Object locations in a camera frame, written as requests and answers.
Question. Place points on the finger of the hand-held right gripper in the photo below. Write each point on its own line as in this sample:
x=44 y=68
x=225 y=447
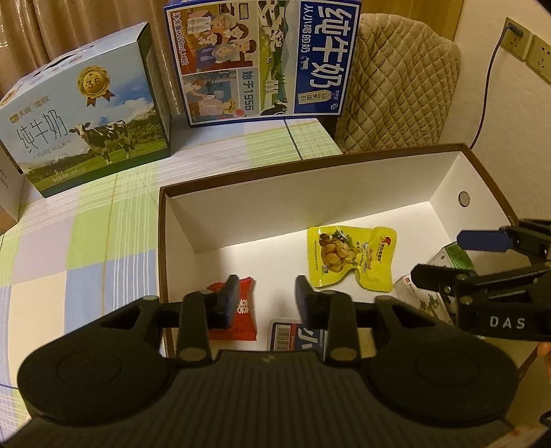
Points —
x=482 y=240
x=434 y=276

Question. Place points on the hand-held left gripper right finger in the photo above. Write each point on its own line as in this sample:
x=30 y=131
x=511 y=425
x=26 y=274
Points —
x=306 y=301

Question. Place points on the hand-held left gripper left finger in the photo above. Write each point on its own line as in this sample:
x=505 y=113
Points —
x=227 y=303

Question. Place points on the red snack packet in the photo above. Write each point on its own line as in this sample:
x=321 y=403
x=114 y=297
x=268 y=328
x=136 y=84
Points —
x=243 y=310

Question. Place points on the green medicine box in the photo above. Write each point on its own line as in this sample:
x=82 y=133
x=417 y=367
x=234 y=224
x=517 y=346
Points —
x=452 y=258

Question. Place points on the white box green print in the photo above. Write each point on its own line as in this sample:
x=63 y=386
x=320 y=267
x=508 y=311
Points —
x=417 y=299

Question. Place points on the blue barcode packet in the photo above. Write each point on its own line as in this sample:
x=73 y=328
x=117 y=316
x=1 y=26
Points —
x=286 y=334

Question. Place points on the yellow snack packet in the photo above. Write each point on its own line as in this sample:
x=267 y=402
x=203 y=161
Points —
x=348 y=258

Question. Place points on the white cardboard box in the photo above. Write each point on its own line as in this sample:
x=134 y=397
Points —
x=267 y=224

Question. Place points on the person's right hand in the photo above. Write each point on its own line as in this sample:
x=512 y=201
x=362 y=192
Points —
x=546 y=349

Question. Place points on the checked tablecloth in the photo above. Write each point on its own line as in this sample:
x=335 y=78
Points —
x=107 y=224

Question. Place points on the beige quilted chair cover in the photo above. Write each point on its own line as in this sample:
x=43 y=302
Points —
x=400 y=82

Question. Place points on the light blue milk carton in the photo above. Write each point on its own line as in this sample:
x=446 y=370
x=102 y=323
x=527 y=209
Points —
x=86 y=129

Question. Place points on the blue white milk carton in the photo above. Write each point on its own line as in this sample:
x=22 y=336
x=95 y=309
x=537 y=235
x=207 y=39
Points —
x=267 y=60

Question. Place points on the wall socket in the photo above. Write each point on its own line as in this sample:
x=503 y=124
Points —
x=515 y=36
x=543 y=58

